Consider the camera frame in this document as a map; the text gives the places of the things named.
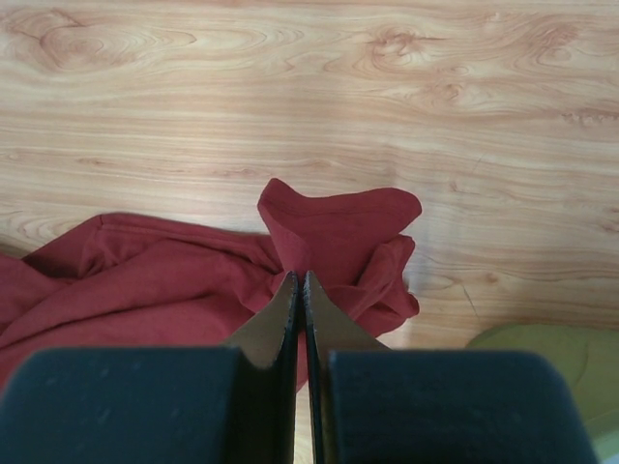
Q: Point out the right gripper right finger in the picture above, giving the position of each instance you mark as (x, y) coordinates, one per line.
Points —
(373, 404)

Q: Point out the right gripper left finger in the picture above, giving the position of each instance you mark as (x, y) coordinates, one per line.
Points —
(230, 403)

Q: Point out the red t-shirt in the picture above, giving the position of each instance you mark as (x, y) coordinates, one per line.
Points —
(124, 279)

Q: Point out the green plastic bin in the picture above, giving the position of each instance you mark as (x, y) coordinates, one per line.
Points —
(588, 360)

